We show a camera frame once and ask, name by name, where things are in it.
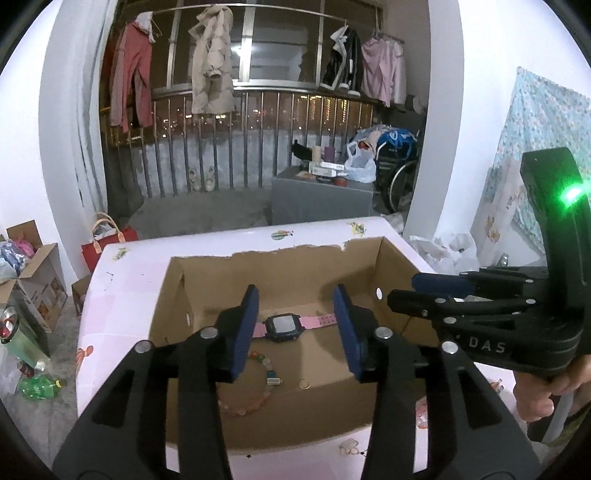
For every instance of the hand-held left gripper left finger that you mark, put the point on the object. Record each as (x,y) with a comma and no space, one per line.
(244,332)

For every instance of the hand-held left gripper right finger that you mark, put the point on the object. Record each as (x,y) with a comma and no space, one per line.
(345,332)

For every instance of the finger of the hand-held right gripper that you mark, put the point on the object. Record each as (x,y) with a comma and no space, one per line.
(415,302)
(438,284)

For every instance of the brown cardboard box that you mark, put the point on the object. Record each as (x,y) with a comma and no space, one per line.
(207,281)

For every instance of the person's right hand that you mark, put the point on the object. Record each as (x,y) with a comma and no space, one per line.
(531,401)

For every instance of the large crumpled white bag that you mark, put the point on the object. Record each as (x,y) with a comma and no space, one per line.
(443,247)

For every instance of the checkered cloth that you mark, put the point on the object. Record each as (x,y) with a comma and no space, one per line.
(392,224)

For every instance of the white printed carton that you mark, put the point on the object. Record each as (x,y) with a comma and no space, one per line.
(498,217)

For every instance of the wheelchair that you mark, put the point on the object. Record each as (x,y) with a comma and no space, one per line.
(397,180)

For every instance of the small white earring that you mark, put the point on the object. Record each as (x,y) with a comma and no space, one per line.
(348,445)

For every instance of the small pink earring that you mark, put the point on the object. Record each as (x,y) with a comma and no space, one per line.
(496,385)

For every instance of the pink printed table cover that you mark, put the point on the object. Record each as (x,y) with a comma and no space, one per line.
(124,286)

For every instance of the grey cabinet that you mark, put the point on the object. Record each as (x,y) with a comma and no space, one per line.
(318,203)

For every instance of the white plastic bag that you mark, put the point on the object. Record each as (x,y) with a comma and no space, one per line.
(360,164)

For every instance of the red gift bag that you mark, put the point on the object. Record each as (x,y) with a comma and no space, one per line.
(111,251)

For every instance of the white shoe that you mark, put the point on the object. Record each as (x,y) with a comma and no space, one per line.
(195,179)
(210,177)

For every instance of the blue floral cloth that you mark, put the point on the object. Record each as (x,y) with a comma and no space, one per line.
(545,120)

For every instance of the flat white box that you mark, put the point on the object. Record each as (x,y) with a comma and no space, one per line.
(328,169)

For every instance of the small brown carton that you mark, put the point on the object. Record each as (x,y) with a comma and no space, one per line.
(81,295)

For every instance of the purple cup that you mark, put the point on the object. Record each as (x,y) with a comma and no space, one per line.
(328,154)

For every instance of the cream candle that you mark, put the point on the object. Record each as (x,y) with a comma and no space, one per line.
(316,153)

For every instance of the black pouch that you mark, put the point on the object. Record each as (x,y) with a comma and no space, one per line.
(300,151)

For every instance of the metal railing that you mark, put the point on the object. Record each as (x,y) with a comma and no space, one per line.
(268,134)

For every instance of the open printed cardboard carton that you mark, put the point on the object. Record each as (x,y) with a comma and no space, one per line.
(41,295)

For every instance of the green plastic bottle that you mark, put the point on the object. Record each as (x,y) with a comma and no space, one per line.
(39,386)

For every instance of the light pink shirt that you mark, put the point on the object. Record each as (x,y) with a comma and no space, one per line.
(383,69)

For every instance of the steel pot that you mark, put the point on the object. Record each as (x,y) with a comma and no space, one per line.
(8,323)

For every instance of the plastic bag of clothes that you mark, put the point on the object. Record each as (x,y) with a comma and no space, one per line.
(14,258)

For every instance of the black and white jacket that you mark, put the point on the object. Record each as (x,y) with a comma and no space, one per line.
(341,60)

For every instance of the beige down jacket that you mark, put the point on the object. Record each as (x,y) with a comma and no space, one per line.
(212,64)

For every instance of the pink hanging coat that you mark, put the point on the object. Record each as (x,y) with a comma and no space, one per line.
(134,74)

